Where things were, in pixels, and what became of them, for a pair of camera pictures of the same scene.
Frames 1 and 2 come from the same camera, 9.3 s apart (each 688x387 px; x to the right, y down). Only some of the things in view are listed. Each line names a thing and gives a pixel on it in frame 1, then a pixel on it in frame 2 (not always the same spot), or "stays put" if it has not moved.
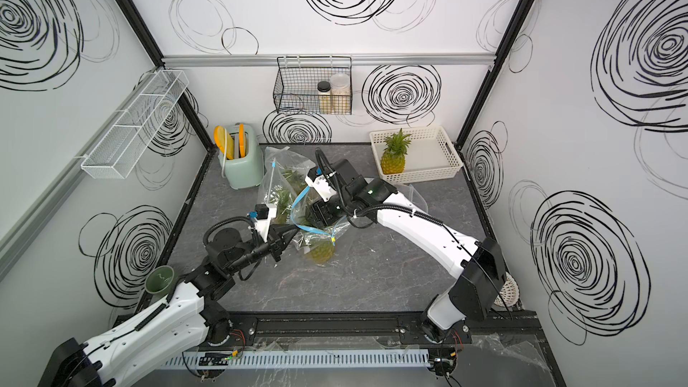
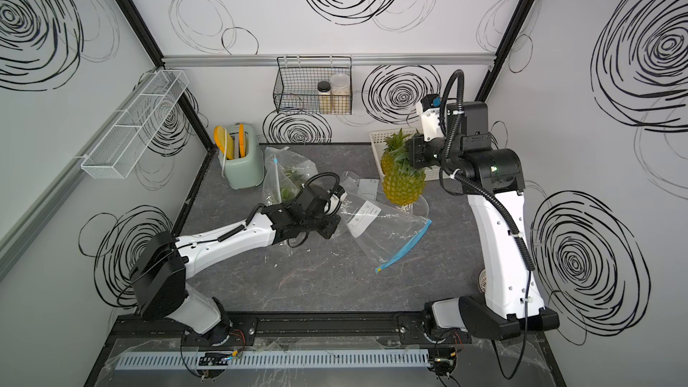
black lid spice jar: [324, 98] stays put
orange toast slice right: [242, 140] stays put
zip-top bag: [283, 181] stays put
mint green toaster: [245, 168] stays put
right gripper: [320, 212] → [416, 144]
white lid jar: [340, 94] stays put
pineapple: [321, 253] → [403, 184]
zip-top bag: [317, 241] → [382, 233]
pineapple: [392, 160] stays put
